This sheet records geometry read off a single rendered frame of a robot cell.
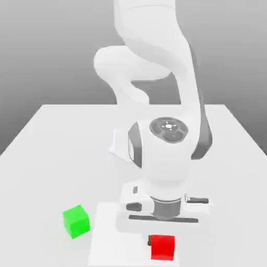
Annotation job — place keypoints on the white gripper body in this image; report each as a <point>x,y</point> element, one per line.
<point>135,227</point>

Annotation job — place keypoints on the small red cube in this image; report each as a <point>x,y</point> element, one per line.
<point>162,248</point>

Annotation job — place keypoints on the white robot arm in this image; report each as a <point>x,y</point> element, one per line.
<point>166,158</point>

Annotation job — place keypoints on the small green cube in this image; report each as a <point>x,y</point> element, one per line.
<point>76,222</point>

